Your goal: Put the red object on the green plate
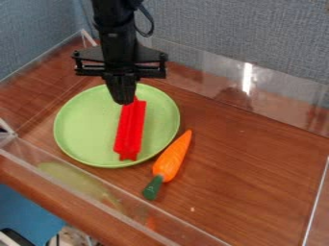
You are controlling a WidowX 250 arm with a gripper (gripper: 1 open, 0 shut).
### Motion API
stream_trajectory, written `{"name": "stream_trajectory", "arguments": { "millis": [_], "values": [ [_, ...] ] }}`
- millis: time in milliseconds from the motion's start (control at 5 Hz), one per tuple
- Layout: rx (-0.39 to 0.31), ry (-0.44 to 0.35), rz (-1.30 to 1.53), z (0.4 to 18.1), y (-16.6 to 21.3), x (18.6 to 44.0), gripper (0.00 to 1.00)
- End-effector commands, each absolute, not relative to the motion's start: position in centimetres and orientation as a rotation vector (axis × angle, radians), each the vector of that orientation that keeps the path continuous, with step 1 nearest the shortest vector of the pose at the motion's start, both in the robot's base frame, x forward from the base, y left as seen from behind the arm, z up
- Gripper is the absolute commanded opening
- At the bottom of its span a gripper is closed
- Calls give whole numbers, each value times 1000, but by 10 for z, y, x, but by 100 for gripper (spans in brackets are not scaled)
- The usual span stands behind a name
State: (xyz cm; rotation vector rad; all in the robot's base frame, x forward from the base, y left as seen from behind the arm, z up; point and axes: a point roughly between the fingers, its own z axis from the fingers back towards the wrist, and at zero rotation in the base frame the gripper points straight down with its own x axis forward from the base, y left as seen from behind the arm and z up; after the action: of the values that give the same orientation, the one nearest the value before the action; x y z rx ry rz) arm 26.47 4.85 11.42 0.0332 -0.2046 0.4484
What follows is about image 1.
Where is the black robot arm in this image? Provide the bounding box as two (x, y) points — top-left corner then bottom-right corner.
(72, 0), (168, 105)

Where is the clear acrylic wall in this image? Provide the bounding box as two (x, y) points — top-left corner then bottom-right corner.
(0, 29), (96, 111)
(140, 37), (329, 138)
(0, 118), (230, 246)

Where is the black cable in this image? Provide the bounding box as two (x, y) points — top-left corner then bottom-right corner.
(135, 3), (155, 38)

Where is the clear acrylic front wall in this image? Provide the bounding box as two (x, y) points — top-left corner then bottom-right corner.
(0, 118), (230, 246)

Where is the red plastic block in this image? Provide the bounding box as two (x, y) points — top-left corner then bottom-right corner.
(113, 98), (147, 160)

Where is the clear acrylic left wall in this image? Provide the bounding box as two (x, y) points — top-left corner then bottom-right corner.
(0, 29), (96, 111)

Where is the green plate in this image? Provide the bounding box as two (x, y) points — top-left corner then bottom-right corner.
(52, 85), (180, 168)

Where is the orange toy carrot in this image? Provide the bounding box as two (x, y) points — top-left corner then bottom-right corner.
(143, 130), (191, 201)

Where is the clear acrylic back wall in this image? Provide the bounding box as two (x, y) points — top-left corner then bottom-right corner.
(140, 37), (329, 138)

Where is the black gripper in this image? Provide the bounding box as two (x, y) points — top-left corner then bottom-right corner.
(72, 43), (168, 105)

